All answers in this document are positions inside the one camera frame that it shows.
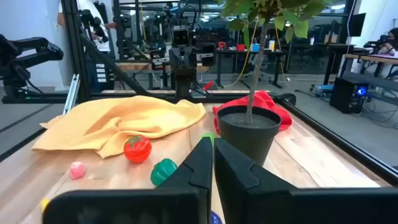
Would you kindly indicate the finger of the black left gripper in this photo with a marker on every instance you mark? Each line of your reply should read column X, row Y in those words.
column 206, row 55
column 160, row 60

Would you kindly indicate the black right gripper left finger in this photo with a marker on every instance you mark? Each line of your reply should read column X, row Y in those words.
column 192, row 174

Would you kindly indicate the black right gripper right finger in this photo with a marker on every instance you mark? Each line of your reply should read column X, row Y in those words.
column 236, row 174

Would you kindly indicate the dark green toy bell pepper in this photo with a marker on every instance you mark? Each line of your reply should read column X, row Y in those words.
column 161, row 171

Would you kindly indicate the light green toy vegetable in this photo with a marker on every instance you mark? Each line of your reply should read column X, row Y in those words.
column 207, row 135

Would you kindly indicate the purple toy eggplant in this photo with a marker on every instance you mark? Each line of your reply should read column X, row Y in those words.
column 216, row 218

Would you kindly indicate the red toy tomato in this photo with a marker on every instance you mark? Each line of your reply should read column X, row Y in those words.
column 138, row 151

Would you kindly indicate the pink toy vegetable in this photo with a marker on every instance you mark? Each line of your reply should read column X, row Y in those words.
column 77, row 170

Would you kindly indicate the yellow toy corn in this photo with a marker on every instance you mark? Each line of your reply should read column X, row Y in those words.
column 44, row 203

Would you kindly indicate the black neighbouring robot arm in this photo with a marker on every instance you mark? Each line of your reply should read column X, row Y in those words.
column 31, row 53

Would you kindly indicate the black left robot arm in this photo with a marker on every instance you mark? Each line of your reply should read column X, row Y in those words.
column 183, row 88

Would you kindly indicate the small red box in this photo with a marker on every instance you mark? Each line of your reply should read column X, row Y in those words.
column 240, row 47

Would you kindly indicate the green potted plant black pot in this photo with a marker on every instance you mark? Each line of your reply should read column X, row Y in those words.
column 248, row 137

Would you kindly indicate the black work table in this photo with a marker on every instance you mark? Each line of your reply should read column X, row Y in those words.
column 248, row 52

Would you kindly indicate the small blue box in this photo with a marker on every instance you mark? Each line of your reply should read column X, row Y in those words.
column 255, row 47

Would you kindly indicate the yellow cloth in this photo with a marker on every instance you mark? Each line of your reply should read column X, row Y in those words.
column 124, row 121

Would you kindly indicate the red cloth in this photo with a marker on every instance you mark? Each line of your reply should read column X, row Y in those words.
column 264, row 99

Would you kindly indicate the person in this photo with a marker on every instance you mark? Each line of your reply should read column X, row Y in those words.
column 88, row 5
column 393, row 37

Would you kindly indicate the black computer tower blue light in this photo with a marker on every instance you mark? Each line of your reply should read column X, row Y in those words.
column 345, row 96

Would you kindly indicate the black monitor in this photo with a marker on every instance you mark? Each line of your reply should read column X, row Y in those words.
column 357, row 25

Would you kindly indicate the wooden desk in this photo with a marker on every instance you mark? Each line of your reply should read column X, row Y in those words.
column 367, row 57

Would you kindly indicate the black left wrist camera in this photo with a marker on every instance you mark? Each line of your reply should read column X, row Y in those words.
column 180, row 36

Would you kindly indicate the silver aluminium rail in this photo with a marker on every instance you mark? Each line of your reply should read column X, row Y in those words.
column 72, row 93

